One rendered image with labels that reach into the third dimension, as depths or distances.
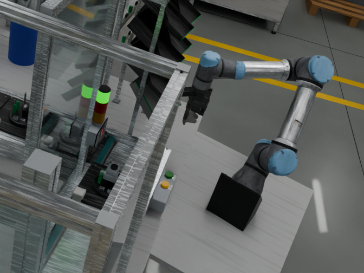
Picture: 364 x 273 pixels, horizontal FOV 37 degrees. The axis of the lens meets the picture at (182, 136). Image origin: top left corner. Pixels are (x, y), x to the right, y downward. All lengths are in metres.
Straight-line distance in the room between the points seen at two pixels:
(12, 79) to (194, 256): 1.39
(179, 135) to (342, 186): 2.01
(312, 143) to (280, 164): 2.58
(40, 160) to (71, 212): 0.35
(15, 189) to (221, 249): 1.66
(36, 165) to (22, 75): 1.95
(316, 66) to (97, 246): 1.65
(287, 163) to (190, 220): 0.51
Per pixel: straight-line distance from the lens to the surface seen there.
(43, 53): 1.41
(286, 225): 2.67
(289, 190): 2.86
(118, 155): 2.60
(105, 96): 2.11
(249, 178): 2.42
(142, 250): 2.30
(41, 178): 1.16
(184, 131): 2.95
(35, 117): 1.52
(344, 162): 4.85
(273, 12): 6.33
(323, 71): 2.38
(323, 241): 4.03
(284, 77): 2.49
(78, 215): 0.84
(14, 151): 2.53
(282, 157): 2.31
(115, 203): 0.87
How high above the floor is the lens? 2.61
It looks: 37 degrees down
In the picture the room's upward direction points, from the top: 19 degrees clockwise
